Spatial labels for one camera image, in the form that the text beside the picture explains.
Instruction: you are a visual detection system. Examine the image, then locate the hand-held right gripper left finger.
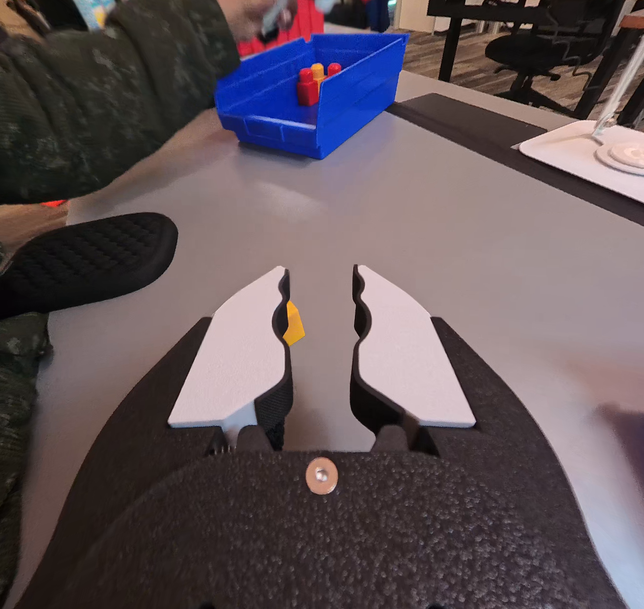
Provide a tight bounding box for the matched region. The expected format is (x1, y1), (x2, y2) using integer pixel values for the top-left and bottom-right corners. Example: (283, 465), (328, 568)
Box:
(167, 266), (293, 451)

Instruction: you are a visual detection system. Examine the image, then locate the black office chair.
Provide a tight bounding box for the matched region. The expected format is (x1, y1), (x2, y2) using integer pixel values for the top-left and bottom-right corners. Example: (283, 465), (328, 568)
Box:
(485, 30), (579, 109)

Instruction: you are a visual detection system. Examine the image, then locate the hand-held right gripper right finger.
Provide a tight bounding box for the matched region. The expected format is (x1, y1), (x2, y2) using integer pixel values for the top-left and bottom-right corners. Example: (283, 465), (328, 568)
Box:
(351, 265), (477, 431)

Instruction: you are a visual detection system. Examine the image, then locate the poster board stand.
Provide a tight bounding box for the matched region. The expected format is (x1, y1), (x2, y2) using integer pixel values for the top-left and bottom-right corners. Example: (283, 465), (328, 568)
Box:
(518, 40), (644, 204)

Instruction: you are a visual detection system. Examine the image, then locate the person's left forearm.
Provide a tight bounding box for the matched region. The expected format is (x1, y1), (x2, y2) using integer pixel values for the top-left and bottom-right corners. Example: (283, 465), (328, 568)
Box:
(0, 0), (241, 204)

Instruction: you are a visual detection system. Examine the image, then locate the blue plastic bin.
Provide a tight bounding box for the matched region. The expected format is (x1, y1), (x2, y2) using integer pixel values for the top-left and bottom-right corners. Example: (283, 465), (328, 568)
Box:
(215, 33), (411, 160)

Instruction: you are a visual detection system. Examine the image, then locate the black mesh pad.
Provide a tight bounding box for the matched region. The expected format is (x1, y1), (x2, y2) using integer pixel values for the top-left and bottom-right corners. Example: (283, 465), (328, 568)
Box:
(0, 212), (179, 318)

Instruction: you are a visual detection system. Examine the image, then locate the red plastic bin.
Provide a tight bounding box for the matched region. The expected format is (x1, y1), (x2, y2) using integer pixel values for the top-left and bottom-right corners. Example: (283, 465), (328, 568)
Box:
(236, 0), (325, 56)

